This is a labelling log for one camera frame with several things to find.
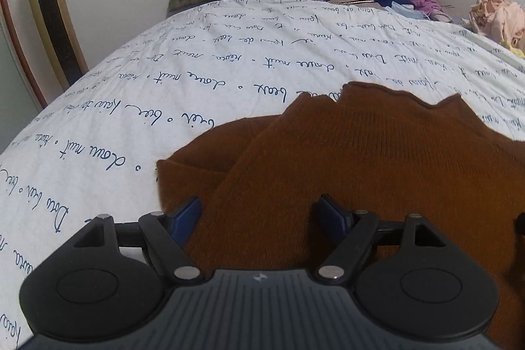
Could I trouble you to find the pale yellow cloth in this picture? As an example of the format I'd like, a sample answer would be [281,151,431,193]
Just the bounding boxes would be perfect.
[500,38,525,58]

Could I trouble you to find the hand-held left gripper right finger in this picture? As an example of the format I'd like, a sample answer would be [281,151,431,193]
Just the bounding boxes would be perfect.
[314,194,446,286]

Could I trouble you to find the brown knit sweater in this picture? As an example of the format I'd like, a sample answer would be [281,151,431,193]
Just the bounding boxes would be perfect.
[156,81,525,350]

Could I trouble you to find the white script-printed bed sheet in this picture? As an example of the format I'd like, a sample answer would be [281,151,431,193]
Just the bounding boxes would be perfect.
[0,0,525,350]

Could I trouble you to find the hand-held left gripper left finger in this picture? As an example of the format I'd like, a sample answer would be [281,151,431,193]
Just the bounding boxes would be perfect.
[73,197,205,286]

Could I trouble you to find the light blue face mask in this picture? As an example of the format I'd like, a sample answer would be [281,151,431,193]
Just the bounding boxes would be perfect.
[388,1,429,21]

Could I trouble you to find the gold tower heater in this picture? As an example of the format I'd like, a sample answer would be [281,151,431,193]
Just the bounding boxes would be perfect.
[20,0,89,92]

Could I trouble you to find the purple cloth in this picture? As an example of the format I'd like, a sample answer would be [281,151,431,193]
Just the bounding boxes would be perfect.
[408,0,444,21]

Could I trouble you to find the pink crumpled cloth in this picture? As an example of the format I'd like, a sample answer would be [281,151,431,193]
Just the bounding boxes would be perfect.
[470,0,525,44]

